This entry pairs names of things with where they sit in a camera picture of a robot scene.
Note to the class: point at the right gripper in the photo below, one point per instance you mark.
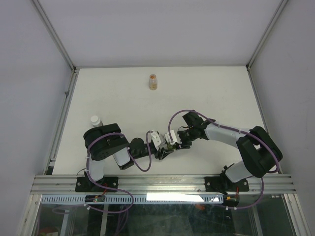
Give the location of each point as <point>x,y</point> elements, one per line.
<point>182,144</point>

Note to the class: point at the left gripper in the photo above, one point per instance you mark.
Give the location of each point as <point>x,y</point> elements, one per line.
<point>162,153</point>

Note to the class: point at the clear bottle orange pills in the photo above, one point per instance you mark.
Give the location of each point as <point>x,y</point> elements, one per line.
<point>153,83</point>

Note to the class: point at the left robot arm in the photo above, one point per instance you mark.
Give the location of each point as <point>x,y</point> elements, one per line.
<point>107,140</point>

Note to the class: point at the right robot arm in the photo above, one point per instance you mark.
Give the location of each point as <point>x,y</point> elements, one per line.
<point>258,151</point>

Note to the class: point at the white cap pill bottle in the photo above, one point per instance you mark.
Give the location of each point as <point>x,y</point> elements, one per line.
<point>96,121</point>

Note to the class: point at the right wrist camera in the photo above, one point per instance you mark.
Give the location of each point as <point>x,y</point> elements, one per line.
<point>171,137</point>

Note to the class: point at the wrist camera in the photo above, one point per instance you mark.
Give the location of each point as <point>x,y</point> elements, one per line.
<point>171,137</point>
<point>157,139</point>

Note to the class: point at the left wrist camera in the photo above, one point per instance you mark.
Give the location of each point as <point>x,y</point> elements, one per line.
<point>157,139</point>

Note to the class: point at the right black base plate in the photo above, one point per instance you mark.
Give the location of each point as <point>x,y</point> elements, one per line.
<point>224,185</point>

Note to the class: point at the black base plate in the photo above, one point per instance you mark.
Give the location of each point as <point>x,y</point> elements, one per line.
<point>224,185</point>
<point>83,184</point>

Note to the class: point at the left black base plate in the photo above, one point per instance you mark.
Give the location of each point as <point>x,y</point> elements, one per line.
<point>83,184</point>

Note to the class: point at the aluminium mounting rail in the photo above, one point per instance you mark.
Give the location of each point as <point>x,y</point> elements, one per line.
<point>273,184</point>

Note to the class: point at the white slotted cable duct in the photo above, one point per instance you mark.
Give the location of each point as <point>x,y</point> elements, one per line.
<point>149,198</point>

